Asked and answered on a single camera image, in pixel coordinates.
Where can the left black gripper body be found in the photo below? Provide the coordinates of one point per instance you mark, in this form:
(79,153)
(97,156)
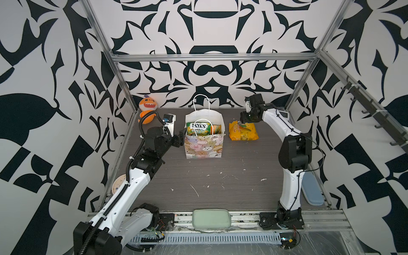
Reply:
(174,139)

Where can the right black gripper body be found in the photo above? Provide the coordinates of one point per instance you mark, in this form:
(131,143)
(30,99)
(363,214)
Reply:
(248,117)

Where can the green Fox's candy packet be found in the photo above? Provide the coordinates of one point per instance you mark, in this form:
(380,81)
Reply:
(203,129)

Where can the yellow snack packet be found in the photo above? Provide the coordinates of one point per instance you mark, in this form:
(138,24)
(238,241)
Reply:
(242,131)

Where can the patterned paper gift bag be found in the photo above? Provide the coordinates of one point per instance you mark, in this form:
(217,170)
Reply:
(197,147)

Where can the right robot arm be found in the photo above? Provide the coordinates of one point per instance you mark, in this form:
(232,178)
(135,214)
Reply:
(294,157)

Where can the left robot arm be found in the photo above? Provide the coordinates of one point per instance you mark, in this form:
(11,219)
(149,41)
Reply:
(109,231)

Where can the white digital clock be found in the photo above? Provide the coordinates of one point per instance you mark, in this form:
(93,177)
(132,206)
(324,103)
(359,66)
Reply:
(284,114)

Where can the orange shark plush toy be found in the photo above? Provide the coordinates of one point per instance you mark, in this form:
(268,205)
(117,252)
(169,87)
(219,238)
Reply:
(146,105)

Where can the green pouch case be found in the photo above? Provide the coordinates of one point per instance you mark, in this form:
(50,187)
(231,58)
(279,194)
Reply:
(213,219)

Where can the blue pouch case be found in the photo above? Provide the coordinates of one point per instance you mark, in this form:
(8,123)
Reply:
(311,190)

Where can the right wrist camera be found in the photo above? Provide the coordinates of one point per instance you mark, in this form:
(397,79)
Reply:
(248,106)

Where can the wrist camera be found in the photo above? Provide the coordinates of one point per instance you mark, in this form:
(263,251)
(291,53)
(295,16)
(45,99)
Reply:
(248,106)
(169,122)

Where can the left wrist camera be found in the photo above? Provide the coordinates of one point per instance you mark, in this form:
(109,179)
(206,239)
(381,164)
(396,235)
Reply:
(169,122)

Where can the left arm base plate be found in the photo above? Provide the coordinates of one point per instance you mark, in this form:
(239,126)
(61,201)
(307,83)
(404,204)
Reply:
(165,222)

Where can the white cable duct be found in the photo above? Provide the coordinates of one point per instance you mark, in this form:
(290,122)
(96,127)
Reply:
(208,238)

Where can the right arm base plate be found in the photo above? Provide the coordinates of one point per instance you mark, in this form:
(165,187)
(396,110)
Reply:
(281,220)

